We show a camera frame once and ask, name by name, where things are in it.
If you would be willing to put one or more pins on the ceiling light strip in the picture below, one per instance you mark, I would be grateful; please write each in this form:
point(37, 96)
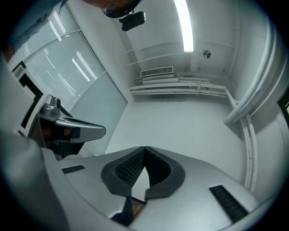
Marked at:
point(185, 27)

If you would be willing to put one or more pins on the round ceiling sensor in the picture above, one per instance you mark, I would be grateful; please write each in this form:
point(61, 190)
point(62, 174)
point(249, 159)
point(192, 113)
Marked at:
point(206, 54)

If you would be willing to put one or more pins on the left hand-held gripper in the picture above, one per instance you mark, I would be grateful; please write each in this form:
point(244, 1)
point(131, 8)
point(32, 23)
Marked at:
point(34, 90)

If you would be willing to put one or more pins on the person's left hand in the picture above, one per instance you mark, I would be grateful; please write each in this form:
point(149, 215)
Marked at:
point(67, 132)

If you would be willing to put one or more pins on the black head camera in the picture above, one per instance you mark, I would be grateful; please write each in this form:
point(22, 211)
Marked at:
point(133, 21)

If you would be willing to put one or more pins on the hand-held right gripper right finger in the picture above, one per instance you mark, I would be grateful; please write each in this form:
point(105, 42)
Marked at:
point(192, 203)

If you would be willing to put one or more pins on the large white duct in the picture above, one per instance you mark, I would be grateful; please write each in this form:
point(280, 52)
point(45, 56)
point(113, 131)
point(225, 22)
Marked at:
point(255, 94)

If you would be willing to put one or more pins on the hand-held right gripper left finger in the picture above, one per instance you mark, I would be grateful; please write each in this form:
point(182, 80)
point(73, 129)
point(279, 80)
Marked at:
point(90, 180)

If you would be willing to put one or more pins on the white air vent grille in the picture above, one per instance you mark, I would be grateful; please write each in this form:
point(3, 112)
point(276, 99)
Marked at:
point(157, 71)

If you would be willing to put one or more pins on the person's head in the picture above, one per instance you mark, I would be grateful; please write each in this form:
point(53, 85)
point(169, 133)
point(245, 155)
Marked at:
point(117, 4)

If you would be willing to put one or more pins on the person's grey shirt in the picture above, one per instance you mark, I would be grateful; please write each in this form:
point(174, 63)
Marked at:
point(29, 31)

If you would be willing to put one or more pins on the white ceiling pipes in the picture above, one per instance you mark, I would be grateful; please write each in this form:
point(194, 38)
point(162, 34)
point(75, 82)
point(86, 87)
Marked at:
point(176, 86)

